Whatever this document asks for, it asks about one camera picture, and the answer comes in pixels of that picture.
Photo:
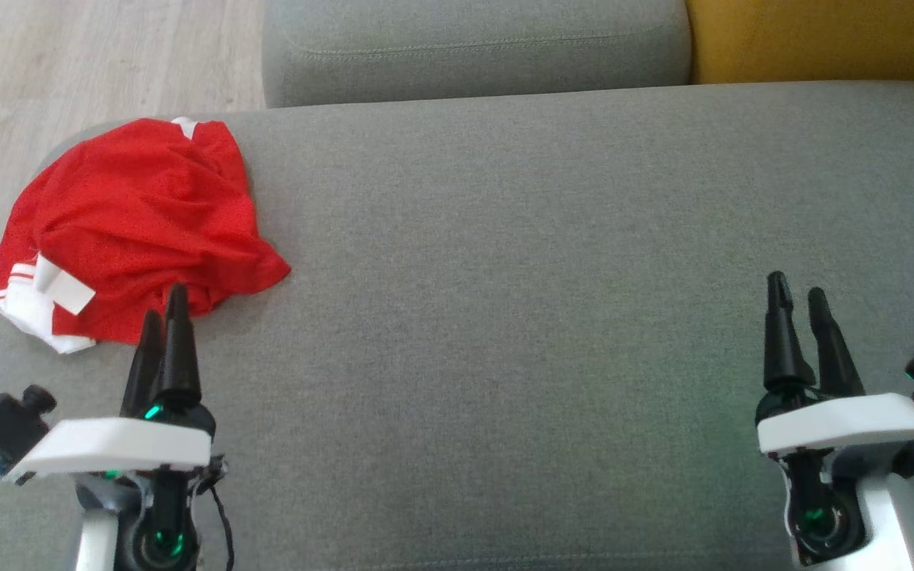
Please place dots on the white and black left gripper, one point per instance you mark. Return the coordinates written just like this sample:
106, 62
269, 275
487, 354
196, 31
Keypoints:
116, 444

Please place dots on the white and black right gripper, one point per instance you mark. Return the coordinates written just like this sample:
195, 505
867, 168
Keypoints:
838, 424

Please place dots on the red white-striped basketball shorts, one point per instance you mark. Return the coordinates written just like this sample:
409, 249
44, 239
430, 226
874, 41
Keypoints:
147, 206

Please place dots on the yellow cushion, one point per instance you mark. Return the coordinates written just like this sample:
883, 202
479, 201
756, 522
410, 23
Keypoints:
822, 36

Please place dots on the grey sofa back cushion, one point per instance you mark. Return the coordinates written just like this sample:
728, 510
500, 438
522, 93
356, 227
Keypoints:
473, 47

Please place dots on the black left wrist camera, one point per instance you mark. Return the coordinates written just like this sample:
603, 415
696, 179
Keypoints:
1, 428

